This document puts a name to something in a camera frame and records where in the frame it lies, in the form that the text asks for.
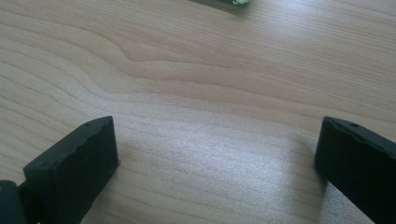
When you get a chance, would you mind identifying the green microfibre cloth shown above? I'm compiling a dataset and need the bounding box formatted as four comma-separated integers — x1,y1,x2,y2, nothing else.
190,0,252,14

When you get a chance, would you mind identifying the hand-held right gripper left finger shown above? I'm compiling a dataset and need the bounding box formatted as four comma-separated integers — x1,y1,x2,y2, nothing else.
22,115,120,224

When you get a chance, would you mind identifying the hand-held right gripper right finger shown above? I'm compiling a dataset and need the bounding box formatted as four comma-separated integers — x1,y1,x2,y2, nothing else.
314,115,396,224

